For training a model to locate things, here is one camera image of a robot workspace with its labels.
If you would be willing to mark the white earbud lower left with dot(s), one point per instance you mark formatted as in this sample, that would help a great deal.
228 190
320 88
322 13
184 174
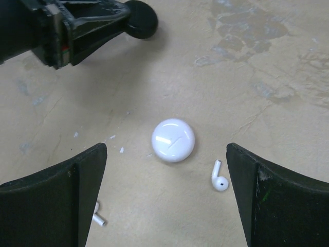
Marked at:
96 218

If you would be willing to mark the white earbud near case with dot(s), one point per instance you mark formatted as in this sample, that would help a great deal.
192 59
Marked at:
219 183

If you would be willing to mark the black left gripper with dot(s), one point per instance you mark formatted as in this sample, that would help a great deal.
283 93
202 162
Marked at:
59 32

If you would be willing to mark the white round earbud case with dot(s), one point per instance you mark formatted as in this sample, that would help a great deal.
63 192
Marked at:
173 140

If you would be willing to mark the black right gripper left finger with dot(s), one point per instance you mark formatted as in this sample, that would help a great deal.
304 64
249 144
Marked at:
55 206

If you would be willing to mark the black round earbud case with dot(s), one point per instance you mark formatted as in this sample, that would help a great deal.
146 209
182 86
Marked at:
142 22

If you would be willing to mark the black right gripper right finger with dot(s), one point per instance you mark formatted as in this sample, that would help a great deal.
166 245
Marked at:
277 206

